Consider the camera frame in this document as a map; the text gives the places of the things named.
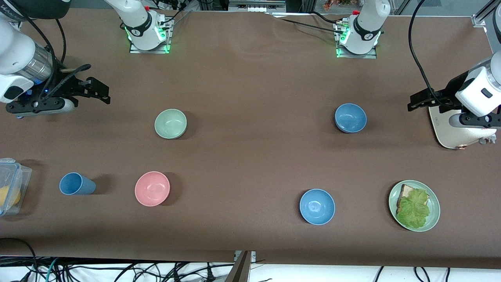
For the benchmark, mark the orange background items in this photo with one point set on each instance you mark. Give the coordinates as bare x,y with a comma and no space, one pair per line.
332,4

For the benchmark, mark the metal profile bar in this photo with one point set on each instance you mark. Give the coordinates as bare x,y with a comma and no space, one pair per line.
240,270

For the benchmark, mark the brown table cover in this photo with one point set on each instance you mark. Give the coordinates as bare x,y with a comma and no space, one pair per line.
250,164

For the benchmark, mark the white cutting board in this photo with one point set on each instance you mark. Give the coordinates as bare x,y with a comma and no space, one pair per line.
450,135

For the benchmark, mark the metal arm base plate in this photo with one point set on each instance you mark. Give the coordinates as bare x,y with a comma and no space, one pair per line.
356,56
150,49

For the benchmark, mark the clear plastic container blue lid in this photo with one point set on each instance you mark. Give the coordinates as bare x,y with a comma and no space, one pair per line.
23,172

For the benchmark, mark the green plate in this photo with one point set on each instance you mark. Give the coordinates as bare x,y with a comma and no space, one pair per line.
434,211

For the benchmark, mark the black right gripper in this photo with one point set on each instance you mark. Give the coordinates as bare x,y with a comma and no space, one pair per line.
63,85

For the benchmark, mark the blue bowl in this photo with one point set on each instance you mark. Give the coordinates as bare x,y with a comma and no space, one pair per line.
350,118
317,206

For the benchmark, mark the yellow fruit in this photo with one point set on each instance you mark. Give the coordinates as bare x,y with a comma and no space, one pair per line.
8,196

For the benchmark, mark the blue cup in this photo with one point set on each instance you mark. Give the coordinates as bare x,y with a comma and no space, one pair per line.
77,183

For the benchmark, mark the pink bowl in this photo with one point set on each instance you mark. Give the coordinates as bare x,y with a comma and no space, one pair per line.
152,188

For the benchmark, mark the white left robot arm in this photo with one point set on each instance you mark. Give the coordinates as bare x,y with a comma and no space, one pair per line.
366,31

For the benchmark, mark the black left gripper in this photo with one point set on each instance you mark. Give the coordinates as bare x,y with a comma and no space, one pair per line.
451,93

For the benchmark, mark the aluminium frame corner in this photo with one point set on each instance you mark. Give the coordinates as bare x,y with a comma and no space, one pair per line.
483,15

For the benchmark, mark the bread slice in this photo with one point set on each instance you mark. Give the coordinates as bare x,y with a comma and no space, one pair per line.
405,192

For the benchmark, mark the green lettuce leaf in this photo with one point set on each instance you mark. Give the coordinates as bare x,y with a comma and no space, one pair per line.
415,209

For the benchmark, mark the green bowl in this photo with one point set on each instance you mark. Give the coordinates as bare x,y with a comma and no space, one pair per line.
170,123

